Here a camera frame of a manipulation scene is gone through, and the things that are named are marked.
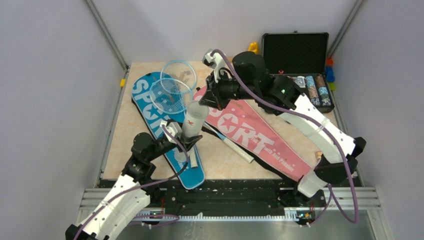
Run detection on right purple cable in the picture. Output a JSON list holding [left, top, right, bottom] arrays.
[[211, 48, 360, 224]]

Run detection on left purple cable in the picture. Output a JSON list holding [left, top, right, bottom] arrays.
[[71, 125, 191, 240]]

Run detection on blue racket cover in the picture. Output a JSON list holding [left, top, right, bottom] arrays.
[[130, 71, 206, 191]]

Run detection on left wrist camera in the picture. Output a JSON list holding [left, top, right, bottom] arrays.
[[159, 119, 183, 144]]

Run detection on purple cable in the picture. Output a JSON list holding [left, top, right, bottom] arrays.
[[211, 48, 360, 224], [71, 125, 191, 240]]

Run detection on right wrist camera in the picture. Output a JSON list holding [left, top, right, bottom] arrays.
[[202, 49, 227, 83]]

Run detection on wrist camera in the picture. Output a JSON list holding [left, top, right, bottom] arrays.
[[159, 119, 183, 144], [202, 49, 227, 83]]

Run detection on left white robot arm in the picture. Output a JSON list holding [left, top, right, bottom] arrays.
[[65, 131, 202, 240]]

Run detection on coloured toys in corner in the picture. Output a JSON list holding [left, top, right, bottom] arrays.
[[325, 58, 336, 91]]

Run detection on white shuttlecock tube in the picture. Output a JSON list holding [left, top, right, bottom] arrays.
[[174, 100, 209, 168]]

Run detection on pink racket cover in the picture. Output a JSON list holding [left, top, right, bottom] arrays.
[[205, 100, 312, 181]]

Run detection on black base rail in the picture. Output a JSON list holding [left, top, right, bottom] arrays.
[[99, 178, 327, 220]]

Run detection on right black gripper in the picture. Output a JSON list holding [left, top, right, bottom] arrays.
[[199, 68, 257, 112]]

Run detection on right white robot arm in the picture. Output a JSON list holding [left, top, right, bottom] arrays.
[[199, 49, 366, 206]]

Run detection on black poker chip case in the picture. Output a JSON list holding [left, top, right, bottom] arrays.
[[261, 32, 334, 113]]

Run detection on yellow letter A toy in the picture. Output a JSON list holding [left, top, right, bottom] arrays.
[[247, 42, 260, 55]]

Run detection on red white card box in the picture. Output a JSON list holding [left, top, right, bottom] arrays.
[[315, 151, 323, 161]]

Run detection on blue badminton racket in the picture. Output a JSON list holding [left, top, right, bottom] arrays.
[[149, 77, 254, 164], [160, 60, 197, 90]]

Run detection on yellow clip on frame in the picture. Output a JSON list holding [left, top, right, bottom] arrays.
[[119, 78, 126, 88]]

